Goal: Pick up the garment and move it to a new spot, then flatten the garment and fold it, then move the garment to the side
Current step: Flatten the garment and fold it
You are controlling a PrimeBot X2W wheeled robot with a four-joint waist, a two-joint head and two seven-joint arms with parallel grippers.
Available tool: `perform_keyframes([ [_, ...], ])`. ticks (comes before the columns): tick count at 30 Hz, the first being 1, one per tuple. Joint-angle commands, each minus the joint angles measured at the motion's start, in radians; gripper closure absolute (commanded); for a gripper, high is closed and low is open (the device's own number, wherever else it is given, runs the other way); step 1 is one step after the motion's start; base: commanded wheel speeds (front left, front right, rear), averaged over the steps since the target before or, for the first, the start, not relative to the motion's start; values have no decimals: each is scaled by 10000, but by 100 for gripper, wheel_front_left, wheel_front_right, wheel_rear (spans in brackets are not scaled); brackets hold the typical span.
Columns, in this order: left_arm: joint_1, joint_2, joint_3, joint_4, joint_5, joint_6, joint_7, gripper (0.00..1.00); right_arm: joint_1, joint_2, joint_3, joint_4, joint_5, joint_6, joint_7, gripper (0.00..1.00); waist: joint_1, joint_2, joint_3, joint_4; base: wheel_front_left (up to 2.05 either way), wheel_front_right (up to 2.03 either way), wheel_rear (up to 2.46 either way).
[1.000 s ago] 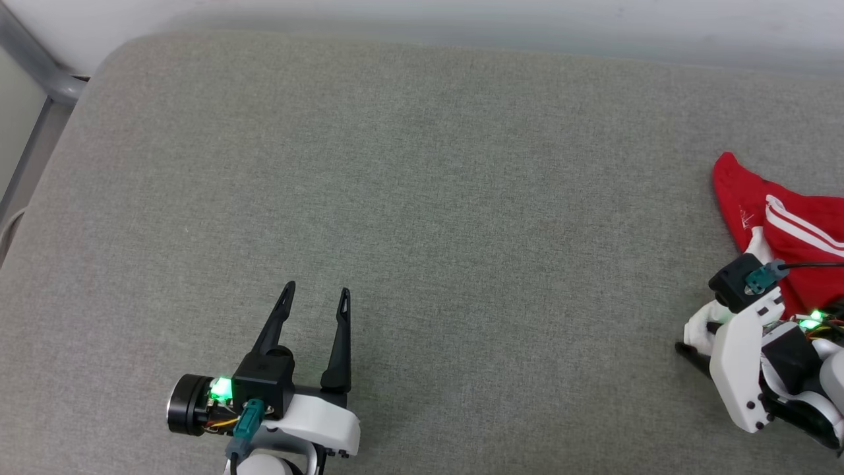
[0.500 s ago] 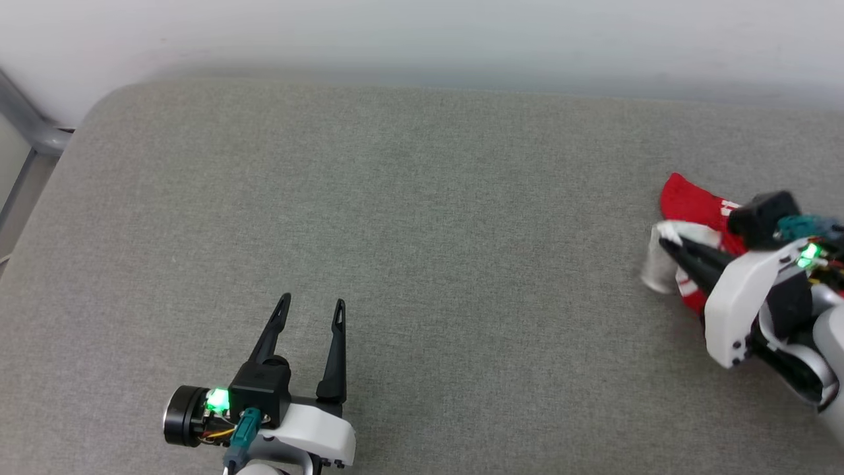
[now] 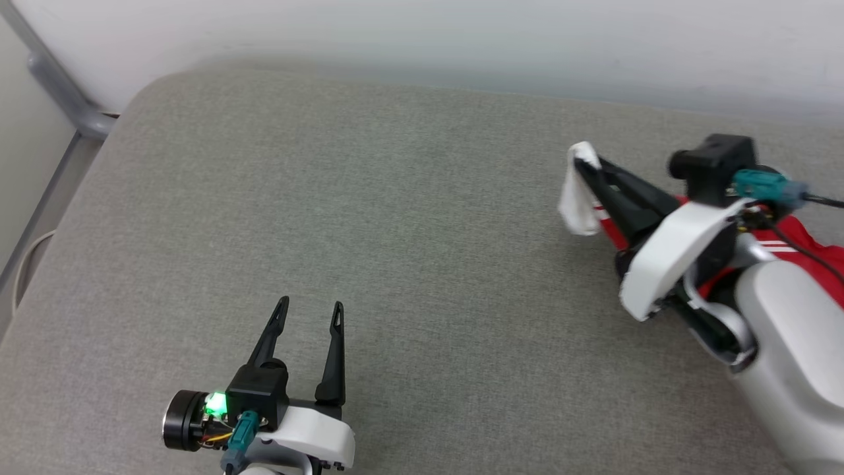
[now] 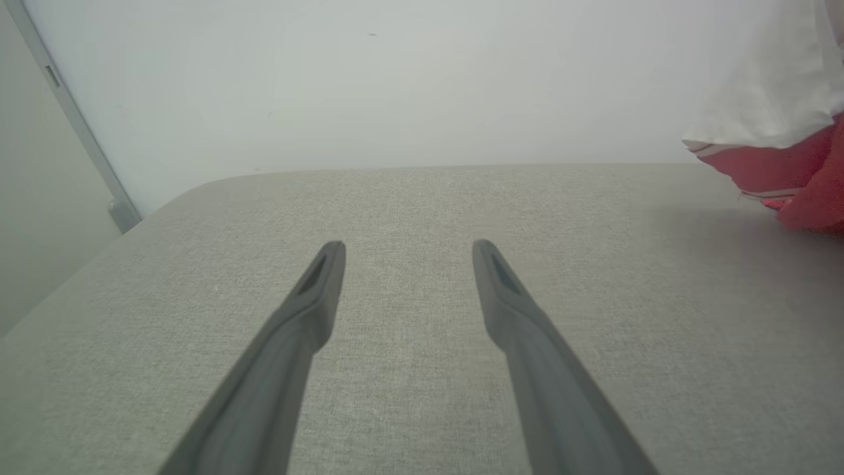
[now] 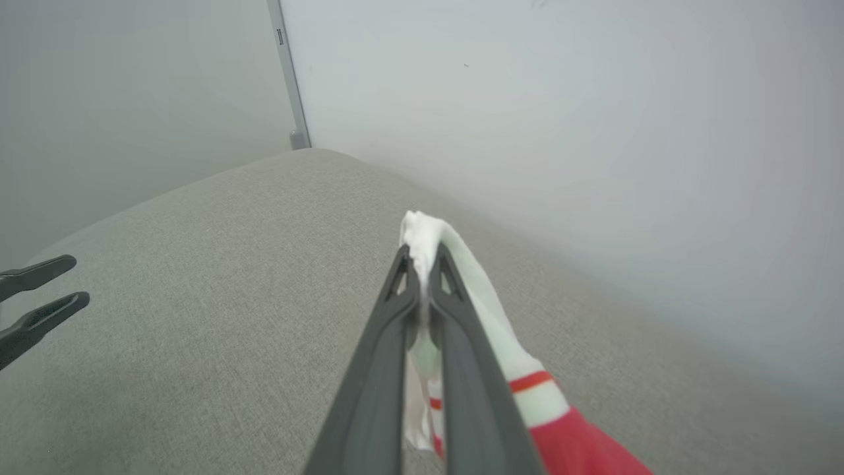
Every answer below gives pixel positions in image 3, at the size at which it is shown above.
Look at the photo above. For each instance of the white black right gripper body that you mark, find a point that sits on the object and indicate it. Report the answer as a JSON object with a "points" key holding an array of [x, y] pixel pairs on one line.
{"points": [[672, 251]]}

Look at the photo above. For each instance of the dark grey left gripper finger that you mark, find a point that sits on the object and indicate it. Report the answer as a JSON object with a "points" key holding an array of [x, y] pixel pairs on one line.
{"points": [[270, 340], [335, 376]]}

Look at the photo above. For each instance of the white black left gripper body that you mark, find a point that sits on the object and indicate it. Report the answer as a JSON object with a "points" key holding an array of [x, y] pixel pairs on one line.
{"points": [[310, 435]]}

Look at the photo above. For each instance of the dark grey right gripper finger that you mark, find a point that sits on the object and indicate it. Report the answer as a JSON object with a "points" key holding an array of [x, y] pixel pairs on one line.
{"points": [[616, 218], [643, 191]]}

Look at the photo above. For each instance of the red white sports jersey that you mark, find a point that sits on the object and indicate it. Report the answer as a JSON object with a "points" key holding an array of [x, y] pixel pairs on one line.
{"points": [[580, 198]]}

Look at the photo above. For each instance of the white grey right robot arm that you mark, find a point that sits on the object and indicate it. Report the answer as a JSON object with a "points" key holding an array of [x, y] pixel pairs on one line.
{"points": [[791, 330]]}

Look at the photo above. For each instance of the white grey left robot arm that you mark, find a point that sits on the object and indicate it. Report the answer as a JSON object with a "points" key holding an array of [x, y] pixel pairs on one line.
{"points": [[264, 471]]}

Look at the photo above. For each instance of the black cylinder with green light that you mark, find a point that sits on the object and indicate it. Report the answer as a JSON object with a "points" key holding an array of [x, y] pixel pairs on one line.
{"points": [[181, 422]]}

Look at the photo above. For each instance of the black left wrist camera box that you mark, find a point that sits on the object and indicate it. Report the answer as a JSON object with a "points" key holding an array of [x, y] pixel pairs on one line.
{"points": [[260, 389]]}

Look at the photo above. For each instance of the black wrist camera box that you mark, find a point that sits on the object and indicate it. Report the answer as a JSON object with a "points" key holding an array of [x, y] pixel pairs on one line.
{"points": [[260, 389], [719, 165]]}

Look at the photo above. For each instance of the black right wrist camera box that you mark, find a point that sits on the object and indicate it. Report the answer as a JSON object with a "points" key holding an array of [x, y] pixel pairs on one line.
{"points": [[719, 165]]}

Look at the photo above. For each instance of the grey floor rail strip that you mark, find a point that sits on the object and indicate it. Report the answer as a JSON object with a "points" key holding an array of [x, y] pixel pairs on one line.
{"points": [[56, 191]]}

